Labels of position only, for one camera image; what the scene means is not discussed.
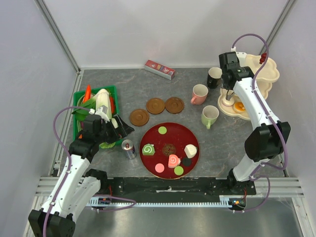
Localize cream three tier stand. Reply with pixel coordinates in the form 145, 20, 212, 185
217, 52, 280, 120

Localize toy napa cabbage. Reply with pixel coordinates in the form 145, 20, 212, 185
83, 88, 119, 149

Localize energy drink can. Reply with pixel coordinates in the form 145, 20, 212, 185
121, 139, 136, 159

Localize white cable duct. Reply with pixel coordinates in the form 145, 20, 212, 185
86, 196, 246, 211

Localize white cream cake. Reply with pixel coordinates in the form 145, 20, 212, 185
184, 144, 198, 159

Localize pink macaron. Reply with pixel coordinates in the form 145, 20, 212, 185
155, 163, 165, 173

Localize green macaron lower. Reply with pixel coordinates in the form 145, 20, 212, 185
174, 166, 184, 176

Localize green macaron upper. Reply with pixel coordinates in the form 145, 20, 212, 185
158, 126, 167, 135

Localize pink swirl cake lower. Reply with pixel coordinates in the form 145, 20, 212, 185
168, 154, 181, 168

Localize black sandwich cookie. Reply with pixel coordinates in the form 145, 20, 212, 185
181, 157, 192, 167

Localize green plastic basket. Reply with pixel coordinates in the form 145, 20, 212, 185
72, 85, 122, 149

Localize metal tongs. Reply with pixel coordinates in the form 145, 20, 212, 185
225, 90, 235, 101

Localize red snack box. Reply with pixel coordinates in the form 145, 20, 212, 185
144, 60, 175, 80

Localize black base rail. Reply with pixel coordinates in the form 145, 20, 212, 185
100, 177, 256, 196

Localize green swirl cake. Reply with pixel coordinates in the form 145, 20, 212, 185
142, 144, 155, 156

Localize dark red round tray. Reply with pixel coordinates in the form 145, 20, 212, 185
139, 122, 200, 180

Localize orange glazed donut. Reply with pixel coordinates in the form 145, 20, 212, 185
233, 102, 246, 114

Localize white ring donut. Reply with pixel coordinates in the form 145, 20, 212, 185
222, 97, 235, 107

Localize green mug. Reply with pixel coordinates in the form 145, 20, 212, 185
201, 105, 219, 129

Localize pink mug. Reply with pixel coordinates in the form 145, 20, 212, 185
191, 84, 208, 105

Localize brown coaster right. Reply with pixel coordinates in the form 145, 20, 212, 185
165, 97, 184, 114

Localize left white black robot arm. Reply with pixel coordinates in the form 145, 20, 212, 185
28, 114, 134, 237

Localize black mug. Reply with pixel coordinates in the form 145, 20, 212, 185
207, 67, 222, 89

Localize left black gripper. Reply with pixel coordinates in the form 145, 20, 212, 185
95, 114, 134, 145

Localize brown coaster left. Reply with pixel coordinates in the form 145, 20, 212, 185
129, 109, 150, 126

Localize brown coaster middle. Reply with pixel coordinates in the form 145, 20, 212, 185
146, 98, 165, 115

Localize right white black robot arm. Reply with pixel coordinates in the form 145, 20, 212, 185
219, 51, 291, 195

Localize toy orange carrot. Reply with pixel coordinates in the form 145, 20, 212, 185
82, 84, 91, 103

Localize brown coaster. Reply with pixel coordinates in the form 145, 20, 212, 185
165, 97, 184, 114
129, 109, 150, 126
146, 98, 165, 115

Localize green macaron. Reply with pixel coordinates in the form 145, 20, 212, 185
158, 126, 167, 135
174, 166, 184, 176

